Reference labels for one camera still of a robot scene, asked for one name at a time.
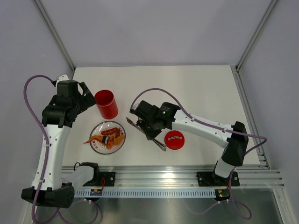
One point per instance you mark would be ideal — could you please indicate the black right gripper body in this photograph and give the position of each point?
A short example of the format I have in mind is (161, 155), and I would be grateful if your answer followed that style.
(150, 122)

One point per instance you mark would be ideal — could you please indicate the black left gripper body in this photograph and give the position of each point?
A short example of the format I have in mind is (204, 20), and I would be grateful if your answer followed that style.
(77, 100)

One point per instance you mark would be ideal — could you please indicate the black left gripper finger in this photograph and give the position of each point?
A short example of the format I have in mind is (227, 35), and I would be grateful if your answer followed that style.
(86, 102)
(85, 91)

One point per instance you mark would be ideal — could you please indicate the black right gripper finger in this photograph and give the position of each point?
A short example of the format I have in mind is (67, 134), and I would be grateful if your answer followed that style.
(144, 126)
(152, 134)

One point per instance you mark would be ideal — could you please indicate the stainless steel tongs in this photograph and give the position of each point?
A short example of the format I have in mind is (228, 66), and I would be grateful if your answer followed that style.
(158, 143)

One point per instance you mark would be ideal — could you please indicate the black seaweed sushi roll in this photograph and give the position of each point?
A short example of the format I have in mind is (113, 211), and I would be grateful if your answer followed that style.
(105, 140)

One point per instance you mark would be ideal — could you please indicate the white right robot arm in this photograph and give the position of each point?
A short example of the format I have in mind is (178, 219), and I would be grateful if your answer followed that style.
(233, 139)

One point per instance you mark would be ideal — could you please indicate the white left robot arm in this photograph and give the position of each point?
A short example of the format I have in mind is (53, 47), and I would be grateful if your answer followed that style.
(48, 188)

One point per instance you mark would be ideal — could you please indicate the red cylindrical lunch container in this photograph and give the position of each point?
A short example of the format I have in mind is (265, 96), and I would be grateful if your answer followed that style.
(106, 104)

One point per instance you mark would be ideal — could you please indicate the red round lid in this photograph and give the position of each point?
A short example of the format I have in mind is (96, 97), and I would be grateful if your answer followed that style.
(174, 140)

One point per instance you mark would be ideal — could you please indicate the breaded fried chicken nugget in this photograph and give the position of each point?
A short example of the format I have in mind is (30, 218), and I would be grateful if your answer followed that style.
(118, 140)

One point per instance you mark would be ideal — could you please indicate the red grilled sausage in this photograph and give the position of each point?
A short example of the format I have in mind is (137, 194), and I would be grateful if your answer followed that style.
(110, 131)

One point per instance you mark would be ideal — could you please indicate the orange fried chicken wing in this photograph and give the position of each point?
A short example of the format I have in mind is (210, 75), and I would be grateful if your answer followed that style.
(98, 138)

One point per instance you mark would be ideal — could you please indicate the white plate with red print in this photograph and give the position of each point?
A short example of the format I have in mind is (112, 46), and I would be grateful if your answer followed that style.
(102, 148)

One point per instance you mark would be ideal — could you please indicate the aluminium front rail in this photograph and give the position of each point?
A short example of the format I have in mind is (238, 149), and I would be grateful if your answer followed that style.
(184, 177)

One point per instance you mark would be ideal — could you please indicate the aluminium rail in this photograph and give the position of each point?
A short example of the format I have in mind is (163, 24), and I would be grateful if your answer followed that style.
(264, 161)
(184, 177)

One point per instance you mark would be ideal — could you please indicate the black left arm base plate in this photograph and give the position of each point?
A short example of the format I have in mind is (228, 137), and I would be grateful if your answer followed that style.
(104, 178)

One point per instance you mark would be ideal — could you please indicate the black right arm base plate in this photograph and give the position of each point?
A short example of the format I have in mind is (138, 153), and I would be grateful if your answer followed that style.
(209, 179)

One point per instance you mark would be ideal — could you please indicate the white slotted cable duct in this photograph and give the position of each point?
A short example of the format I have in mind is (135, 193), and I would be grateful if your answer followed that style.
(146, 193)

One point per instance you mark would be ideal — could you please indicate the aluminium left frame post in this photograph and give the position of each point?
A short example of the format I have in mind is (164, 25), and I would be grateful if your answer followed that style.
(51, 27)

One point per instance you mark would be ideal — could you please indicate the aluminium frame post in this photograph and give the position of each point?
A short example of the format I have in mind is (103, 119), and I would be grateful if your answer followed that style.
(258, 31)
(51, 27)

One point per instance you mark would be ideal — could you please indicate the aluminium right side rail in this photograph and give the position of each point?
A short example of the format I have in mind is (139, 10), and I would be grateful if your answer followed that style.
(264, 161)

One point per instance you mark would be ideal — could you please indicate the aluminium right frame post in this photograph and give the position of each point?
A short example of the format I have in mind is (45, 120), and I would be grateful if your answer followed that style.
(258, 31)

